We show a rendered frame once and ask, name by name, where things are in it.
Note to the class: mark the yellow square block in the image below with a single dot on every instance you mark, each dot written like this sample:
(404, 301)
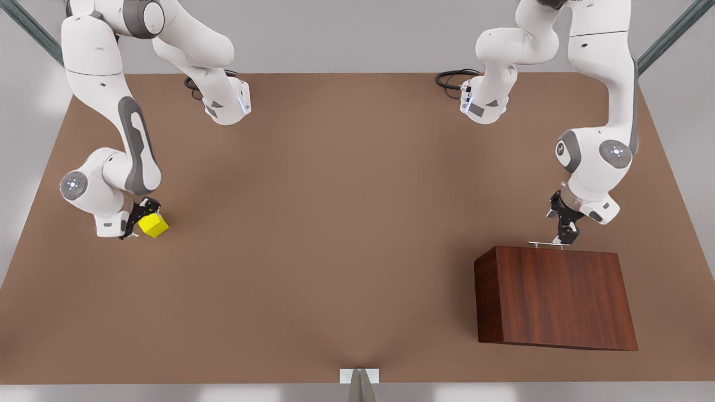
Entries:
(153, 224)

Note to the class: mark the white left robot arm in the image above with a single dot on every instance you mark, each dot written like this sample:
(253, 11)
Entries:
(603, 67)

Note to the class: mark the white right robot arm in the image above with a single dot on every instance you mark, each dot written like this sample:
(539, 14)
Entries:
(95, 84)

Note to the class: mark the dark wooden drawer cabinet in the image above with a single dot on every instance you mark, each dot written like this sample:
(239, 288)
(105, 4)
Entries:
(556, 298)

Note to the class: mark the silver frame post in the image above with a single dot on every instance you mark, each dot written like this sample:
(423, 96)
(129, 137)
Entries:
(670, 36)
(360, 385)
(33, 30)

